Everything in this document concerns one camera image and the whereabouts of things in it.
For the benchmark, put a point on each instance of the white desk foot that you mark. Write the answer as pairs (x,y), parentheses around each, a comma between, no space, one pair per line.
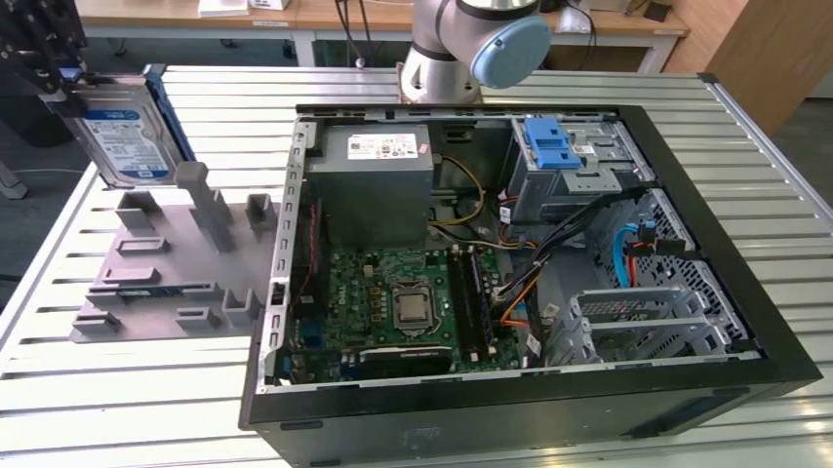
(13,187)

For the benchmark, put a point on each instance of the RAM stick with black chips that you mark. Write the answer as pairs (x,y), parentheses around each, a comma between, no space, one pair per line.
(483,302)

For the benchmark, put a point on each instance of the black PC case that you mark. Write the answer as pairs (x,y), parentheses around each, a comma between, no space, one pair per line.
(455,414)

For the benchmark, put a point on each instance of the blue VGA port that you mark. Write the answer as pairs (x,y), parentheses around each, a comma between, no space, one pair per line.
(286,369)

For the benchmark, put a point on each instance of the hard disk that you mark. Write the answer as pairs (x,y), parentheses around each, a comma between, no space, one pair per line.
(123,141)

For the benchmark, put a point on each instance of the wooden desk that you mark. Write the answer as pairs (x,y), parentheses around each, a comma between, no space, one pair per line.
(163,20)

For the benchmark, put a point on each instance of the metal disk bay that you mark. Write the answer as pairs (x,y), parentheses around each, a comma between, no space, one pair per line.
(650,323)

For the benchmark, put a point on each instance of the blue plastic drive latch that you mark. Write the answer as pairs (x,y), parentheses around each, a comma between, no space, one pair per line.
(550,146)

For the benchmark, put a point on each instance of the grey parts rack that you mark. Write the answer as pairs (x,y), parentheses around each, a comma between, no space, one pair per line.
(195,273)

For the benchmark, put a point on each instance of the metal optical drive cage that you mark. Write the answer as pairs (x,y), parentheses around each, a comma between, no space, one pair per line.
(586,183)

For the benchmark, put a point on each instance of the grey power supply unit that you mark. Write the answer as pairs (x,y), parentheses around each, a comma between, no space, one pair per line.
(371,205)

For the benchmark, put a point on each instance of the black graphics card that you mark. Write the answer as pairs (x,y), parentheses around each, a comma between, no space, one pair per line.
(403,361)

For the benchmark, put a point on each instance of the silver CPU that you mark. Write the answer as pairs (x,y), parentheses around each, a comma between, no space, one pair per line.
(411,308)

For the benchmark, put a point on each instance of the wooden cabinet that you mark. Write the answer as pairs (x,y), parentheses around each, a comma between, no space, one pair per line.
(767,49)

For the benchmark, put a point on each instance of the black waste bin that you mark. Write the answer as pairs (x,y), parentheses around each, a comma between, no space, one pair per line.
(25,127)

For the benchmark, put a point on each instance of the metal CPU socket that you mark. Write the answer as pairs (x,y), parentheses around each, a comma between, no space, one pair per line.
(410,329)

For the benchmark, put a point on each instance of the small black box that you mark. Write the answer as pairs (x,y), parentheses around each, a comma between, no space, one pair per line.
(655,12)

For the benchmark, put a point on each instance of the white box with label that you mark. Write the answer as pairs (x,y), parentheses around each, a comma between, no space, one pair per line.
(267,4)

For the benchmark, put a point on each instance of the green motherboard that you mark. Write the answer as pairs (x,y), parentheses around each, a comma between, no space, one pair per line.
(416,265)

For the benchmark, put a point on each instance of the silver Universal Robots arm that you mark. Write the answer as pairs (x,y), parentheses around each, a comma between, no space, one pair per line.
(442,73)

